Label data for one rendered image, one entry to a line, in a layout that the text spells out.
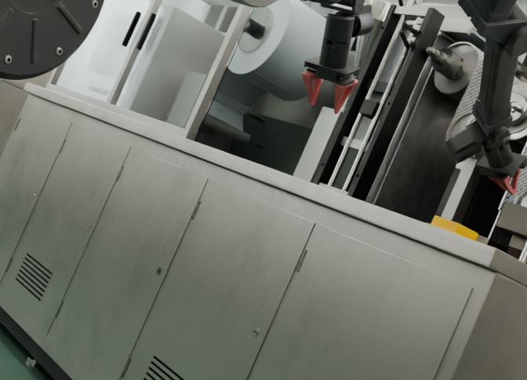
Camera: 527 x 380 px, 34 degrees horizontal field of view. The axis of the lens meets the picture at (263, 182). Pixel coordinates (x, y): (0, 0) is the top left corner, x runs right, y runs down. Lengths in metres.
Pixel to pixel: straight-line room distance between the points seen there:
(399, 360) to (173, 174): 1.08
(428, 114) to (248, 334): 0.78
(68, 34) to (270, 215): 1.46
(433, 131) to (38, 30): 1.78
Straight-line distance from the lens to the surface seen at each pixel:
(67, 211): 3.07
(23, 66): 0.75
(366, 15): 1.85
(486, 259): 1.68
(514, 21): 1.55
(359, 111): 2.29
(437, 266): 1.78
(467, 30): 2.33
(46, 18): 0.75
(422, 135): 2.39
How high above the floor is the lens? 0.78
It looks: 2 degrees up
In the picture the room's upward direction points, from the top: 24 degrees clockwise
